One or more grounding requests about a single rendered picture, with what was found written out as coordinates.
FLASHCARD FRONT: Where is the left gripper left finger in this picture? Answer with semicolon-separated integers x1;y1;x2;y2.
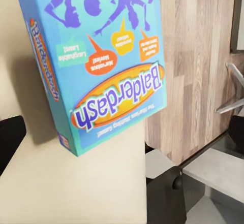
0;115;26;177

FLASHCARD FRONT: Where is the board game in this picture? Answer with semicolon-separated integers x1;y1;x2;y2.
19;0;167;157

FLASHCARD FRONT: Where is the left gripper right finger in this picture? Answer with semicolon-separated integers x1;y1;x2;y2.
227;115;244;156

